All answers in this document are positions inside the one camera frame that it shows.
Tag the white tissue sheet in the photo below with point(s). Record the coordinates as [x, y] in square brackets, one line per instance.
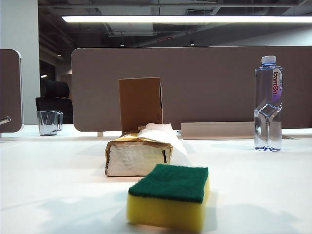
[165, 136]

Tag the white partition bracket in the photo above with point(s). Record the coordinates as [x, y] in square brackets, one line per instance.
[100, 134]

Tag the clear plastic water bottle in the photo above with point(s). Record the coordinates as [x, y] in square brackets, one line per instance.
[268, 102]

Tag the yellow tissue pack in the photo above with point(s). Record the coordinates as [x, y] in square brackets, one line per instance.
[131, 161]

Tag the brown cardboard box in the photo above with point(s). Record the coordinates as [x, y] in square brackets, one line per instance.
[140, 102]

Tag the long ceiling light strip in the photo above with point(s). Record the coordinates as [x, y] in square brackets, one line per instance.
[185, 19]

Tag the small brown desk partition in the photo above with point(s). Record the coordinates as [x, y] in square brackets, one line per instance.
[9, 90]

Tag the black office chair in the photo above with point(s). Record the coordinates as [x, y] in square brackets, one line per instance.
[54, 97]

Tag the yellow green scouring sponge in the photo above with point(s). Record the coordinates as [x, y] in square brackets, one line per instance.
[168, 207]

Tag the large brown desk partition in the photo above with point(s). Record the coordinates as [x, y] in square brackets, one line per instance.
[207, 85]

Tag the clear glass mug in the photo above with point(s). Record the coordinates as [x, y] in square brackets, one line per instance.
[47, 123]

